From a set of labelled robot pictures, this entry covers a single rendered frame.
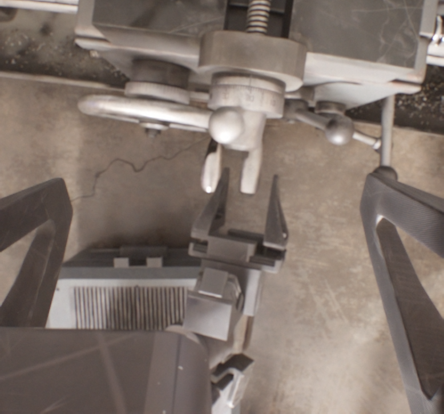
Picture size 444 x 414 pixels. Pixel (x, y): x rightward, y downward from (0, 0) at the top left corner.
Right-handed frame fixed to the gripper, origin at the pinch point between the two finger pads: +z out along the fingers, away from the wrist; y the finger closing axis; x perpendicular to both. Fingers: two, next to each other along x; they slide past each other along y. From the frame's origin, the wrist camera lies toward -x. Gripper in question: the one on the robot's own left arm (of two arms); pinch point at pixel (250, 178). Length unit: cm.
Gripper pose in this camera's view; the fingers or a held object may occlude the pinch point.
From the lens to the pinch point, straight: 44.6
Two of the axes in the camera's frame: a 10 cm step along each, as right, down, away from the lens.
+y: -9.5, -1.6, 2.6
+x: 2.7, -0.6, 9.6
